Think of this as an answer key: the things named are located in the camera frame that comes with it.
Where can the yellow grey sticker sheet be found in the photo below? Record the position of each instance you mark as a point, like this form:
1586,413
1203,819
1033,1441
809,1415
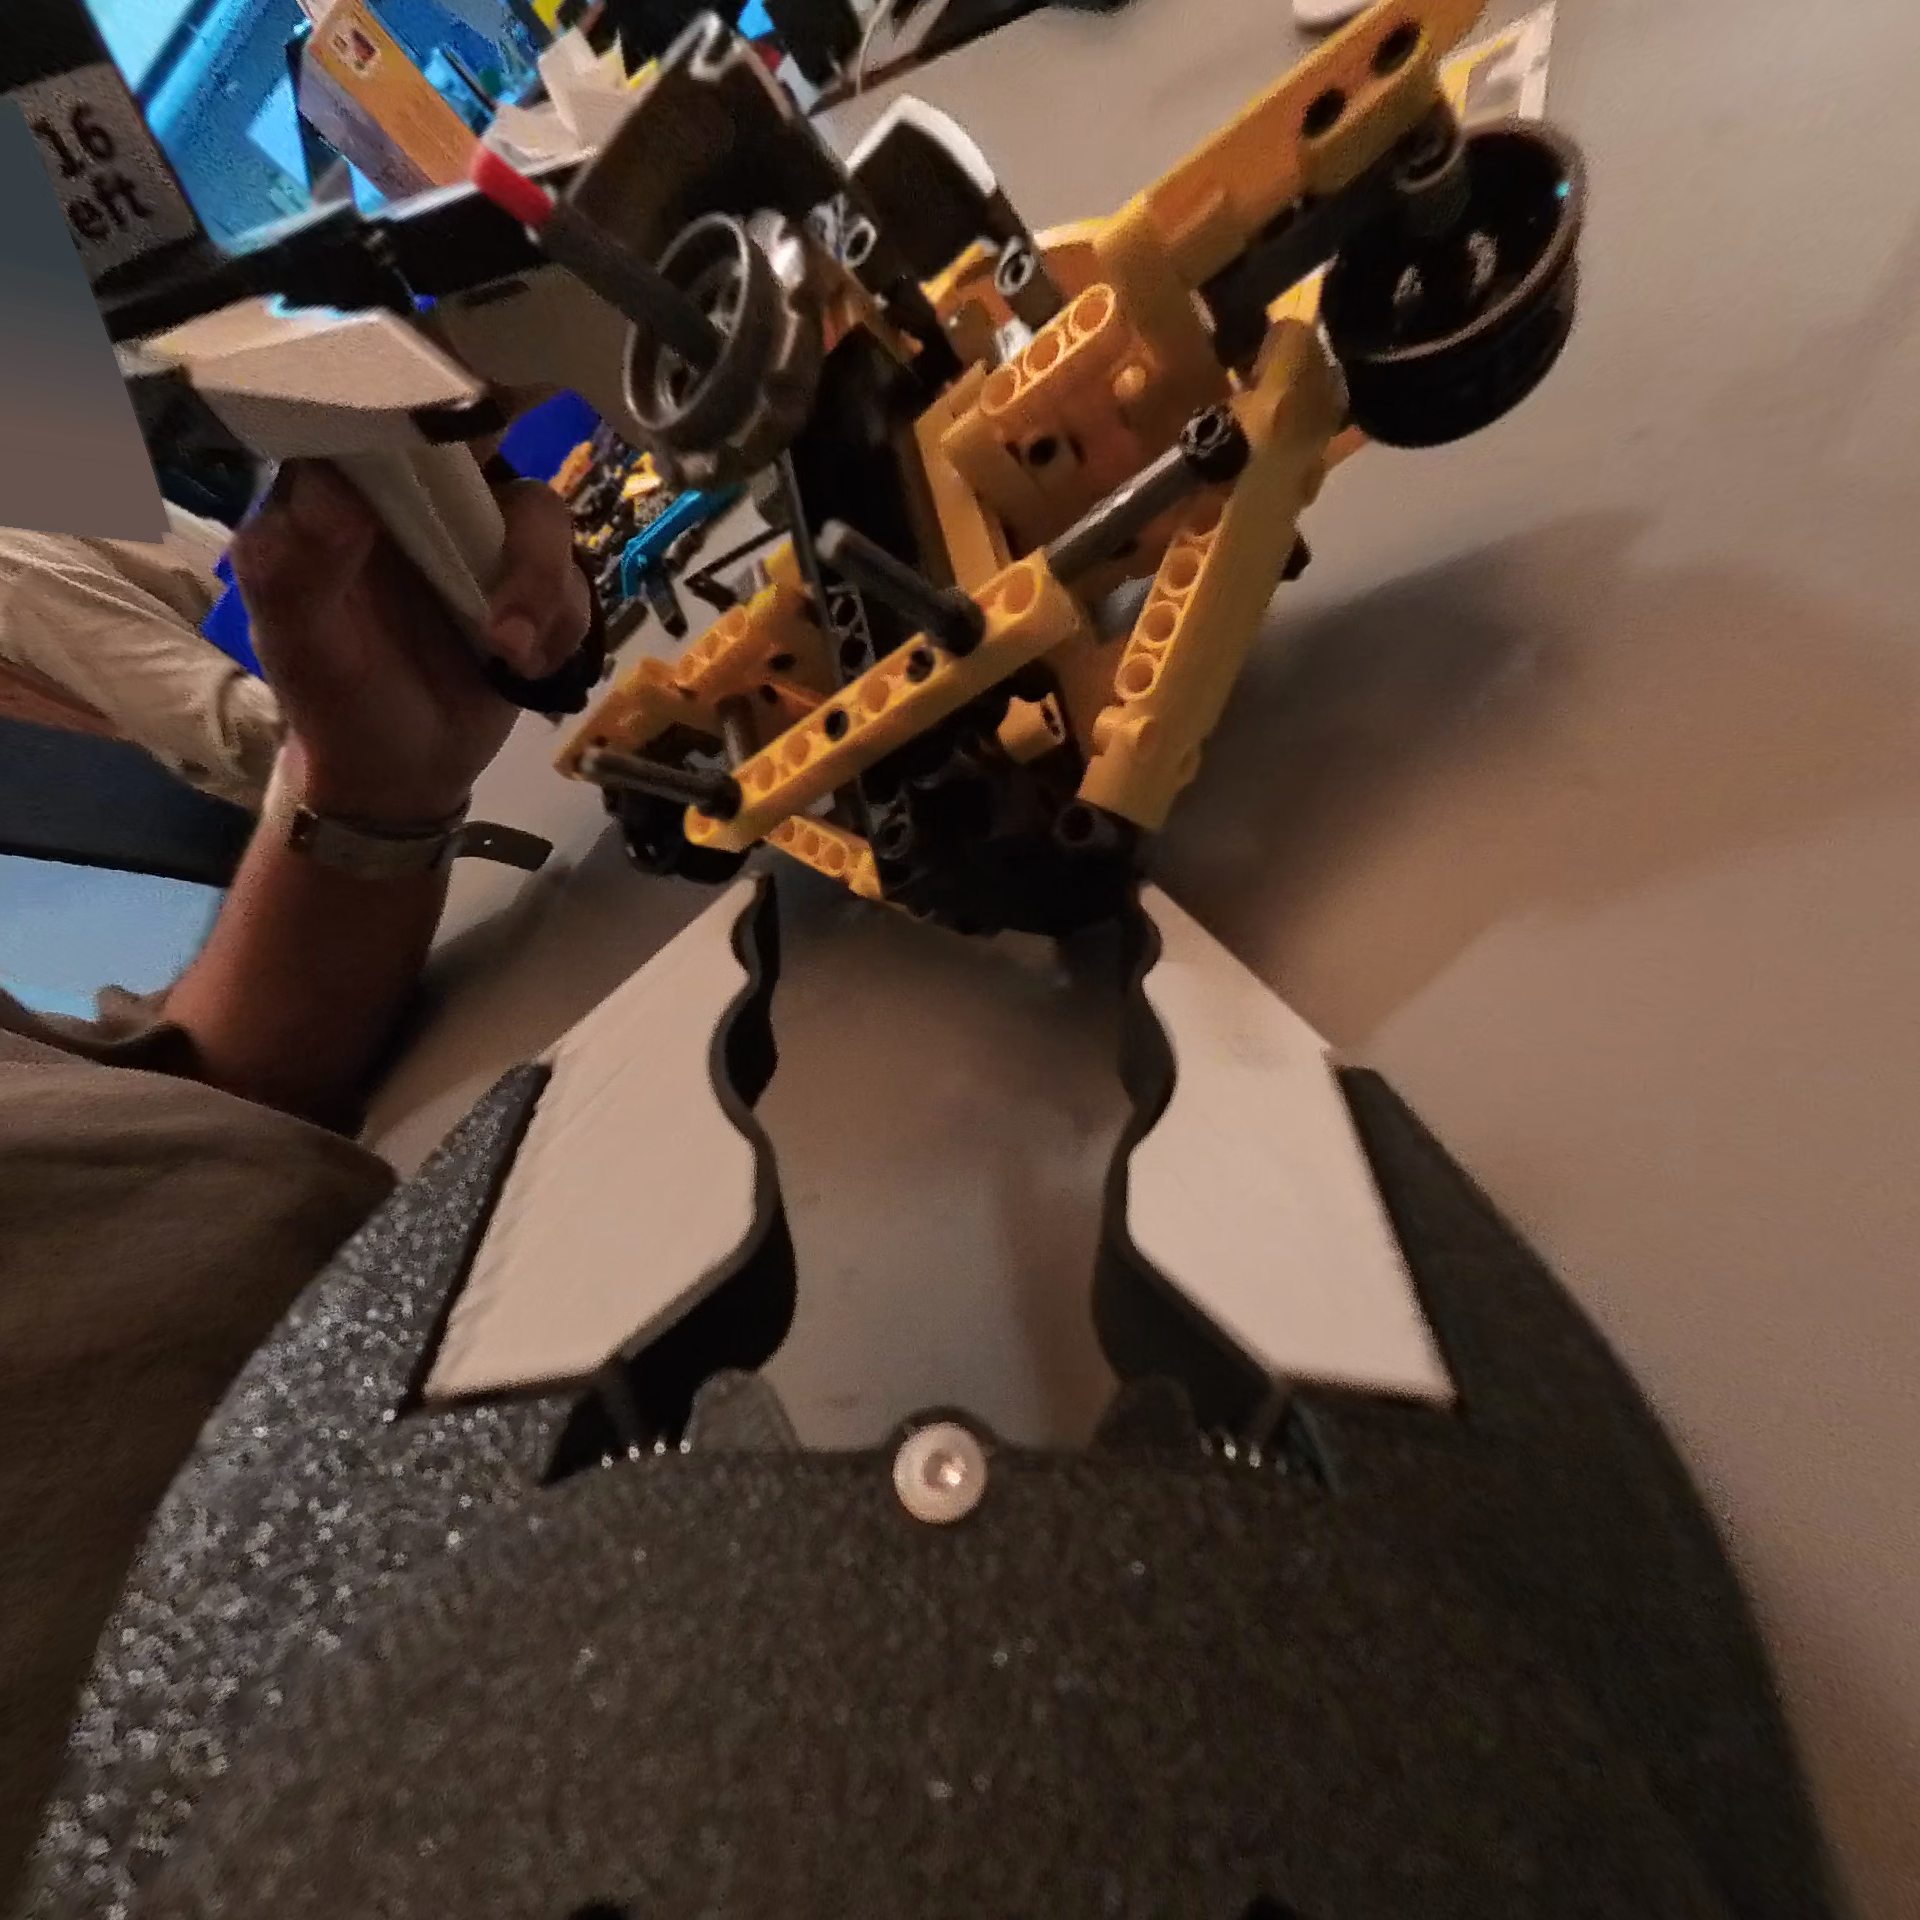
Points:
1508,66

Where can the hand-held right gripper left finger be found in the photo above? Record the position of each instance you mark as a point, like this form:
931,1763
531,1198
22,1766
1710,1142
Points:
629,1201

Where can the toy packaging box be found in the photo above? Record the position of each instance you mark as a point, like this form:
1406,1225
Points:
390,90

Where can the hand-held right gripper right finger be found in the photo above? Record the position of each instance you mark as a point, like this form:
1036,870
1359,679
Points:
1277,1201

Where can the yellow building block vehicle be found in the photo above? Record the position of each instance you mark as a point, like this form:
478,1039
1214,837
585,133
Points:
1172,674

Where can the blue toy part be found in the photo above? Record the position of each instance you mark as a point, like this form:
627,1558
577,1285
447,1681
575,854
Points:
661,546

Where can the person's left hand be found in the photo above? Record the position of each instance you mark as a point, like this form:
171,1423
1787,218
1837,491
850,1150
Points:
375,674

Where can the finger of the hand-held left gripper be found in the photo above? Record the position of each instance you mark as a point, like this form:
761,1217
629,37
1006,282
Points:
556,339

